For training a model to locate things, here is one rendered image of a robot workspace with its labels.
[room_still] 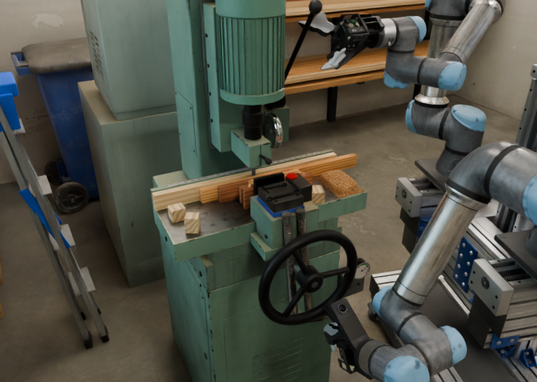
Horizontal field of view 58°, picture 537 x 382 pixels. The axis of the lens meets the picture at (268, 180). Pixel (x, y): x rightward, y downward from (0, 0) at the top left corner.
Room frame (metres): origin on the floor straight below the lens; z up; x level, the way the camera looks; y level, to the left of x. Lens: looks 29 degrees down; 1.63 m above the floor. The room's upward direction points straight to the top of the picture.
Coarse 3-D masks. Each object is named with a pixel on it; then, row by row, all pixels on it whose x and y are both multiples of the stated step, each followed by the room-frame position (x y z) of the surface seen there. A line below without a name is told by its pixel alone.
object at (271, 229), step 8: (256, 200) 1.11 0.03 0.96; (256, 208) 1.09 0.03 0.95; (264, 208) 1.07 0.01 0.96; (304, 208) 1.07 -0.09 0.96; (312, 208) 1.07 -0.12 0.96; (256, 216) 1.09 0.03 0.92; (264, 216) 1.05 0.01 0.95; (280, 216) 1.03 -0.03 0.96; (312, 216) 1.06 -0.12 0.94; (264, 224) 1.05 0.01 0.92; (272, 224) 1.01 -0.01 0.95; (280, 224) 1.02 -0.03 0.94; (312, 224) 1.06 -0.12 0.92; (264, 232) 1.05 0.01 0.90; (272, 232) 1.01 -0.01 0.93; (280, 232) 1.02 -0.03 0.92; (296, 232) 1.04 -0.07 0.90; (272, 240) 1.01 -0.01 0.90; (280, 240) 1.02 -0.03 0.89; (272, 248) 1.01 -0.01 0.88
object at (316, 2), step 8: (312, 0) 1.26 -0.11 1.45; (312, 8) 1.25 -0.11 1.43; (320, 8) 1.25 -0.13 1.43; (312, 16) 1.27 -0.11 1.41; (304, 32) 1.30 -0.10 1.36; (296, 48) 1.33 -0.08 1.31; (288, 64) 1.37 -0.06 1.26; (288, 72) 1.39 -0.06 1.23; (272, 104) 1.43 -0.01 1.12; (280, 104) 1.44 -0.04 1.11
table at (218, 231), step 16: (192, 208) 1.17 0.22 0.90; (208, 208) 1.17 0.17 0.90; (224, 208) 1.17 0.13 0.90; (240, 208) 1.17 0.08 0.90; (320, 208) 1.19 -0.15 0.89; (336, 208) 1.21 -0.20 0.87; (352, 208) 1.24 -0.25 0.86; (160, 224) 1.11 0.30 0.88; (176, 224) 1.09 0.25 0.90; (208, 224) 1.09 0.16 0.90; (224, 224) 1.09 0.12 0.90; (240, 224) 1.09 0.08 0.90; (256, 224) 1.10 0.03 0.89; (176, 240) 1.01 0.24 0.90; (192, 240) 1.02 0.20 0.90; (208, 240) 1.03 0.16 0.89; (224, 240) 1.05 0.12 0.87; (240, 240) 1.07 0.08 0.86; (256, 240) 1.06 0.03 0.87; (176, 256) 1.00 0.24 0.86; (192, 256) 1.01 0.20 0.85; (272, 256) 1.01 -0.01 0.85
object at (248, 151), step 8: (240, 128) 1.35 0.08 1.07; (232, 136) 1.32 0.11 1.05; (240, 136) 1.29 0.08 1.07; (232, 144) 1.33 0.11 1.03; (240, 144) 1.27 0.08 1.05; (248, 144) 1.23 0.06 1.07; (256, 144) 1.23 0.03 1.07; (264, 144) 1.23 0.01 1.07; (240, 152) 1.27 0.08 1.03; (248, 152) 1.22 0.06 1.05; (256, 152) 1.22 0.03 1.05; (264, 152) 1.23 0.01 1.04; (248, 160) 1.22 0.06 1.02; (256, 160) 1.22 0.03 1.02
